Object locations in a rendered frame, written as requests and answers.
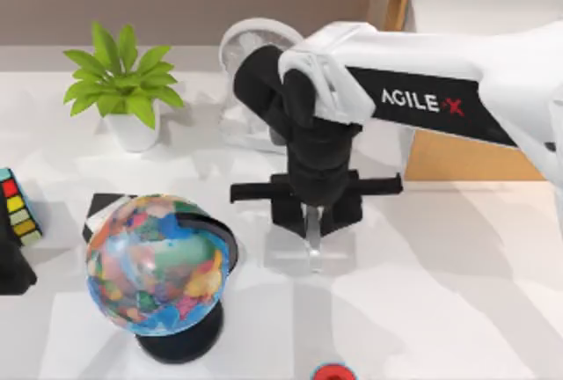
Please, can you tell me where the colourful puzzle cube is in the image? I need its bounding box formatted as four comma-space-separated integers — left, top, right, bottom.
0, 167, 46, 248

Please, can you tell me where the wooden shelf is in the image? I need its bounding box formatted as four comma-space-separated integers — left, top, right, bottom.
0, 0, 391, 48

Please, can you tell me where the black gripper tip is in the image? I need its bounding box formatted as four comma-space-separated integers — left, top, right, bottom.
0, 238, 39, 297

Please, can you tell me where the green plant in white pot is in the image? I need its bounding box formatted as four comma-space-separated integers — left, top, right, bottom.
62, 20, 186, 153

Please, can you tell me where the white desk fan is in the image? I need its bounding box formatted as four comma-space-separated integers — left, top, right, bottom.
218, 18, 305, 155

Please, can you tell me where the red and blue ring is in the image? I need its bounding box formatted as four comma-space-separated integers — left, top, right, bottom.
311, 361, 354, 380

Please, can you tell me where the colourful globe on black base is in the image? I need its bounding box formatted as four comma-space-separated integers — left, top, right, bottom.
84, 194, 239, 362

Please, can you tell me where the black and white box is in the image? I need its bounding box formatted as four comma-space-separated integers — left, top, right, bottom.
80, 193, 141, 243

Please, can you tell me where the clear plastic stand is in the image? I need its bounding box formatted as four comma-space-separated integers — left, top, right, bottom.
262, 202, 354, 274

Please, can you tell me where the white slab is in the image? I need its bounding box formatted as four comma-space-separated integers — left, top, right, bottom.
407, 0, 563, 34

